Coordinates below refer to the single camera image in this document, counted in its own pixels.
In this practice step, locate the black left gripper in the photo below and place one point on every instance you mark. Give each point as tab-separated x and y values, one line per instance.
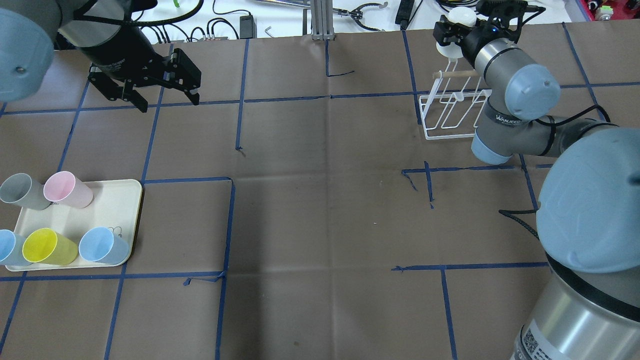
121	51

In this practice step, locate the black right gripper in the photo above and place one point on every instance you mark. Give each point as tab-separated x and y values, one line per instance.
471	42

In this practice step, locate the white plastic cup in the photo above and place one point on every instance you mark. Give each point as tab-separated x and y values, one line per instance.
451	29

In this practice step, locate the light blue plastic cup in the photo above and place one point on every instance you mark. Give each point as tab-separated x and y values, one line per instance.
104	245

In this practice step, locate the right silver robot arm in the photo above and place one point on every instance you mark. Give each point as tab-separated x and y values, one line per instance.
588	216

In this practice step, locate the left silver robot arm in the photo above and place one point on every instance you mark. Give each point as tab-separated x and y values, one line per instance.
29	29

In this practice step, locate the pink plastic cup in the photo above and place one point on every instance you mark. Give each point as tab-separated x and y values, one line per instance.
64	188

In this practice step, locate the grey plastic cup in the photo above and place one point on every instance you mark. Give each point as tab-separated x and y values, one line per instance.
22	190

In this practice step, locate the yellow plastic cup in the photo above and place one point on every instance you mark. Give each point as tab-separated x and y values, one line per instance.
47	246

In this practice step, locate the black power adapter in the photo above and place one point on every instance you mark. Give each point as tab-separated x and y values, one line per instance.
247	28

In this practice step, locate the cream rabbit print tray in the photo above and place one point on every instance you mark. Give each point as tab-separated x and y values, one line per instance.
116	205

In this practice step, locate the brown paper table cover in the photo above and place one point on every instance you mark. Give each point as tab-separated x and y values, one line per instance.
297	213

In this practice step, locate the white wire cup rack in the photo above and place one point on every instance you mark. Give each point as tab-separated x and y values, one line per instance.
451	109

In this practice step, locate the aluminium frame post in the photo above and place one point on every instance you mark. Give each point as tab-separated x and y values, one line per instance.
322	27

